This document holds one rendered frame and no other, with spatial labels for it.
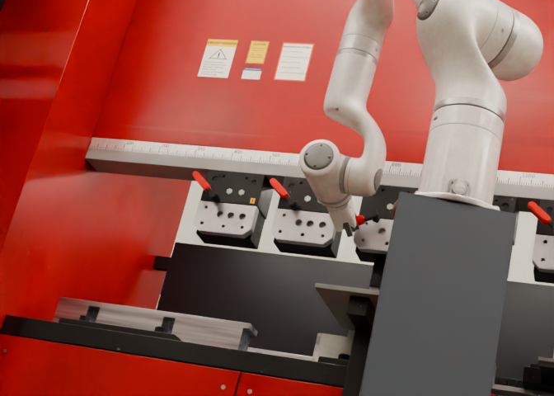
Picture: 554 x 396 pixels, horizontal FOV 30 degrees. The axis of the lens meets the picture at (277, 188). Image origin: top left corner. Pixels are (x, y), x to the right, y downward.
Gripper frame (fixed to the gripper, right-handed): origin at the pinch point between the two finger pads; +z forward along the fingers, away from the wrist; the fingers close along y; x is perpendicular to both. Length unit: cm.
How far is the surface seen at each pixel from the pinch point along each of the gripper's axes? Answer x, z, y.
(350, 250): -53, 414, -185
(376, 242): 4.5, 3.5, 5.3
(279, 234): -17.2, 3.6, -2.6
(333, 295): -4.2, -16.1, 23.6
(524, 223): 62, 441, -187
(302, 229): -11.6, 3.5, -2.4
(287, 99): -10.1, 4.0, -39.0
